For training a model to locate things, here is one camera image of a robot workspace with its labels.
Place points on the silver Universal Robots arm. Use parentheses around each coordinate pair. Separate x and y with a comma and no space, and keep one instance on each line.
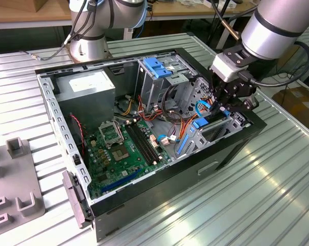
(272,28)

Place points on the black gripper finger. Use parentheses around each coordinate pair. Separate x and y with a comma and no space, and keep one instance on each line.
(218,107)
(244,105)

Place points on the wooden desk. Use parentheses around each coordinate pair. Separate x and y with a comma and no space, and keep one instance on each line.
(190,10)

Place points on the large brown cardboard box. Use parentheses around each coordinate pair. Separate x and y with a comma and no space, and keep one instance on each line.
(303,102)

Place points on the CPU socket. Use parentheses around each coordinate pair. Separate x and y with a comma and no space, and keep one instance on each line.
(119,153)

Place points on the black tripod stand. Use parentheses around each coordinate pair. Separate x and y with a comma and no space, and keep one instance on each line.
(215,32)

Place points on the grey optical drive cage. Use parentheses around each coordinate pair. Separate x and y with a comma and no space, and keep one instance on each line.
(154,92)

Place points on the black RAM slot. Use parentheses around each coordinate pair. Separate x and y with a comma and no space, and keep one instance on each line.
(137,144)
(141,144)
(144,144)
(148,144)

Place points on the grey parts rack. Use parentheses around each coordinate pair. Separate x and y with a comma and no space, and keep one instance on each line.
(16,174)

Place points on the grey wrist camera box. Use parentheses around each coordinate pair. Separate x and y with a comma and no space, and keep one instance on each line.
(226,69)

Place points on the green motherboard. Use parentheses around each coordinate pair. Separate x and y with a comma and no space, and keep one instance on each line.
(133,169)

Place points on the blue optical bay latch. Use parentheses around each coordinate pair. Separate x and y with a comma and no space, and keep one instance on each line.
(156,68)

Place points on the perforated metal disk bay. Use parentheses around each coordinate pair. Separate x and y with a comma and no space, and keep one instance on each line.
(237,123)

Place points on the blue expansion slot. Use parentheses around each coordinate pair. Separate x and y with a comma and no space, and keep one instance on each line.
(121,181)

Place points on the hard disk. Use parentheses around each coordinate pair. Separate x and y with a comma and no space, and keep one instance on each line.
(200,123)

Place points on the grey case panel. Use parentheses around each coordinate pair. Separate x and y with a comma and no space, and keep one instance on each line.
(74,200)

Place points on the grey power supply unit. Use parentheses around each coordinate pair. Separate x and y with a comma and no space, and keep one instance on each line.
(87,107)

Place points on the black open PC case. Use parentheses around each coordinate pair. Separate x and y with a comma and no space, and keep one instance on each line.
(169,184)

